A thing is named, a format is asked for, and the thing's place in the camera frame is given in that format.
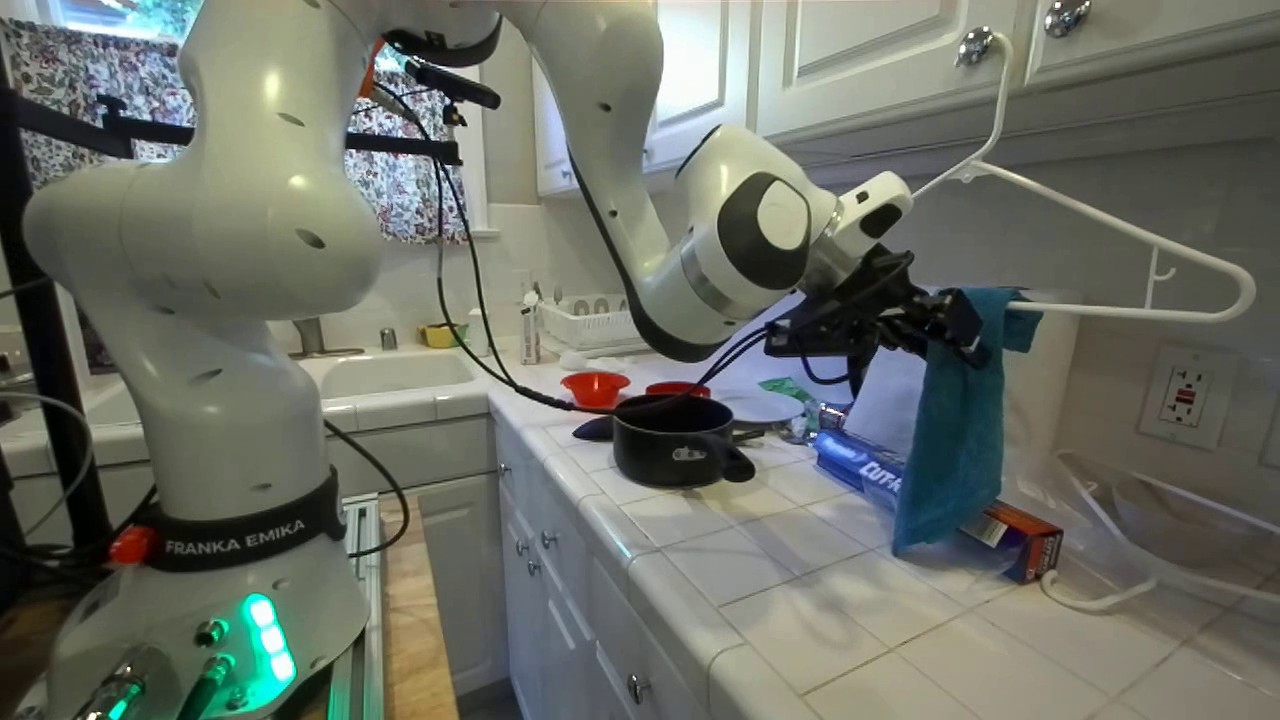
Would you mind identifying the blue towel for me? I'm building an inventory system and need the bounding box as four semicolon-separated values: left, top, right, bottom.
888;284;1049;552

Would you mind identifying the white dish rack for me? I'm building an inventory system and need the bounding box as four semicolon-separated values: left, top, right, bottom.
535;289;642;356

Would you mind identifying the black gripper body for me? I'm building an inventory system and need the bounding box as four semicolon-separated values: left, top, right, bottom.
765;247;951;392

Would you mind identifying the floral curtain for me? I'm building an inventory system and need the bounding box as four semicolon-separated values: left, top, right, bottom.
0;17;473;247

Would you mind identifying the blue orange foil box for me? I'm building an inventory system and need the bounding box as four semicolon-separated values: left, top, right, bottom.
812;428;1067;586

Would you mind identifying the white lower cabinet front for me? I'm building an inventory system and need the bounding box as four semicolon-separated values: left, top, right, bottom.
330;410;715;720

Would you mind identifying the light grey wrist camera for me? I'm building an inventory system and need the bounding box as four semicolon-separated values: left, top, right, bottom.
828;168;920;254

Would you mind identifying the black saucepan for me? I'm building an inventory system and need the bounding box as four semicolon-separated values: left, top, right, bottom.
607;392;759;490

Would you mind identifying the white sink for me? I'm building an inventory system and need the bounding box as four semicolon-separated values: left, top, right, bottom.
315;346;478;403

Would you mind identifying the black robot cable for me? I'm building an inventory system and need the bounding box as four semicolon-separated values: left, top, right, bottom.
356;71;595;417

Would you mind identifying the black camera stand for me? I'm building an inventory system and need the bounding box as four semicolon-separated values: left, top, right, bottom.
0;71;469;576

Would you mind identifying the metal cabinet knob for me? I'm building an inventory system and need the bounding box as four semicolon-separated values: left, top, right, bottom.
954;21;1000;67
1041;0;1095;38

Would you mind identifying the white upper cabinet door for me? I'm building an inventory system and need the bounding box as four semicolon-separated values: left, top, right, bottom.
1019;0;1280;93
750;0;1031;145

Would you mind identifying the window with foliage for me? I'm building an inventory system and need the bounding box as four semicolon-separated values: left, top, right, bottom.
35;0;203;43

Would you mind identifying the white plastic clothes hanger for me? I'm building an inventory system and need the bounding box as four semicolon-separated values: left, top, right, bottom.
910;29;1258;329

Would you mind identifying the thin black base cable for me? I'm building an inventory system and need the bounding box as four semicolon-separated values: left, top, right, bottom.
321;417;417;558

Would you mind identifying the white soap dispenser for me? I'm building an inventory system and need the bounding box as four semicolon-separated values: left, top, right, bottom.
517;281;553;366

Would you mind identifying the white wall outlet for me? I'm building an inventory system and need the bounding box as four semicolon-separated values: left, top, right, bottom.
1132;339;1238;454

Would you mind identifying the white plate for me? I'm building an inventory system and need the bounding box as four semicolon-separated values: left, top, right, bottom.
729;380;812;431

